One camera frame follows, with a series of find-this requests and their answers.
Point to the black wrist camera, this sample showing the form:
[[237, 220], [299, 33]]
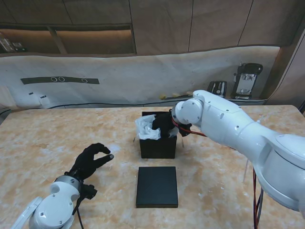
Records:
[[186, 130], [90, 191]]

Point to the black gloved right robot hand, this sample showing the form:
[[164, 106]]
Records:
[[164, 124]]

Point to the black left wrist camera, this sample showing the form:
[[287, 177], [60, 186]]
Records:
[[90, 191]]

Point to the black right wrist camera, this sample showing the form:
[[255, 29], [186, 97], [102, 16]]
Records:
[[186, 130]]

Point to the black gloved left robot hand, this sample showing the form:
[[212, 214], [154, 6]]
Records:
[[85, 162]]

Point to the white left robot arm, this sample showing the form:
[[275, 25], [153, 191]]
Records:
[[52, 205]]

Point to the open black gift box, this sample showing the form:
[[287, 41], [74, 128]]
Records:
[[157, 149]]

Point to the yellow lemon piece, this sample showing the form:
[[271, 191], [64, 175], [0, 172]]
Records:
[[189, 92]]

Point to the grey kitchen counter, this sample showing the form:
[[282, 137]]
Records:
[[119, 103]]

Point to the dark wall strip with rings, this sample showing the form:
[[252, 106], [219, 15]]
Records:
[[35, 80]]

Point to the black gift box lid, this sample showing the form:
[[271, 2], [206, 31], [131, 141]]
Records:
[[157, 187]]

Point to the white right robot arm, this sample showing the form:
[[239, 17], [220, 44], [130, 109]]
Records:
[[238, 128]]

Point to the black silver coffee machine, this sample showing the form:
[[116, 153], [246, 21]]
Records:
[[245, 81]]

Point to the dark cutting board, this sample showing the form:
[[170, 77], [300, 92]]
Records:
[[178, 96]]

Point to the small black shelf item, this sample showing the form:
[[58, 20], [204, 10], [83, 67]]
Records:
[[19, 47]]

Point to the white printed plastic bag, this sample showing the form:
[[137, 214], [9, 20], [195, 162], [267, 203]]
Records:
[[146, 128]]

